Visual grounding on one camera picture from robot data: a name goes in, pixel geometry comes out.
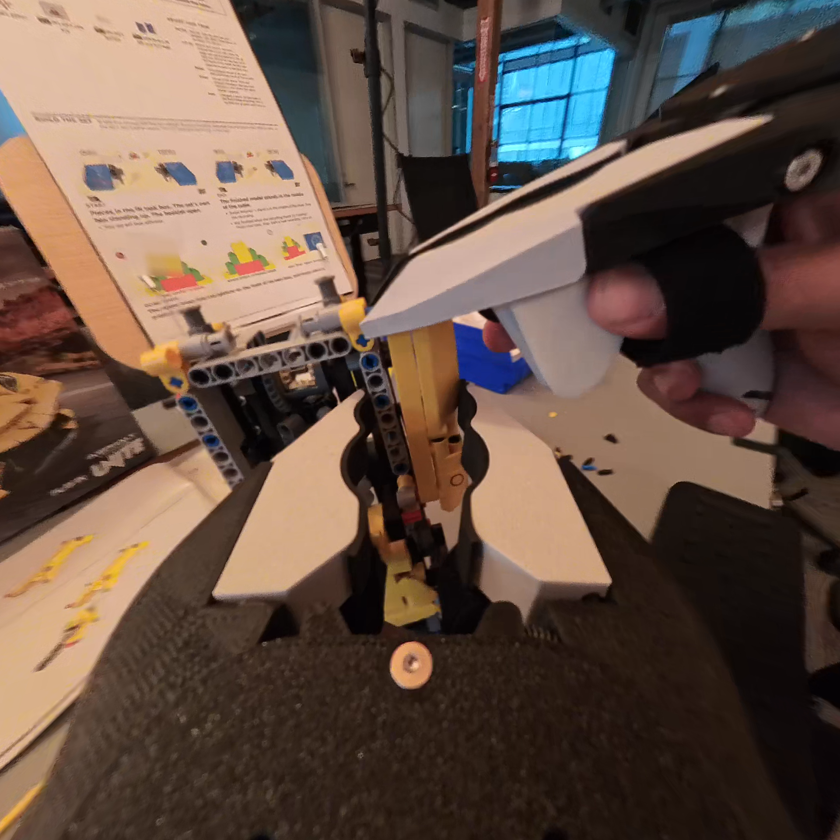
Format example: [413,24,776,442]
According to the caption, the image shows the blue storage bin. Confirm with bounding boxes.
[453,315,532,395]

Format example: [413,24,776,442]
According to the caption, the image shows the black mesh chair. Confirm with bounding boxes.
[397,154,480,244]

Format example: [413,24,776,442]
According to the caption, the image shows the instruction booklet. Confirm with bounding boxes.
[0,446,224,772]

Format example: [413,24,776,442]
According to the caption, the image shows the black toy car box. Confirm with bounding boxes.
[0,226,158,546]

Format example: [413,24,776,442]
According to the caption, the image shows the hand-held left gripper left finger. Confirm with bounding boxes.
[212,390,387,634]

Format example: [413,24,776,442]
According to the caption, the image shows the red yellow blue brick pieces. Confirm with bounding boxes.
[548,410,621,476]

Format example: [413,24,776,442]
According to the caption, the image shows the black perforated office chair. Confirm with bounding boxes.
[650,482,811,840]

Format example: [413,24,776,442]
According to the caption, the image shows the yellow curved brick fender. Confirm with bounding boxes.
[390,322,472,513]

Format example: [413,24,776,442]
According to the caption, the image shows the yellow black brick car model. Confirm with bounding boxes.
[140,276,473,631]

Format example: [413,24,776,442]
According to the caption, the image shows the wooden post red label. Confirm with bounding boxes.
[471,0,503,207]

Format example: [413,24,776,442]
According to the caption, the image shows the printed instruction sheet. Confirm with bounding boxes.
[0,0,355,345]

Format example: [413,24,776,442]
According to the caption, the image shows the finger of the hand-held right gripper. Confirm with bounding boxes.
[360,117,774,400]
[410,139,631,258]

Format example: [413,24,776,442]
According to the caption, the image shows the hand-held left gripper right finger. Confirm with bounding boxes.
[438,384,614,634]

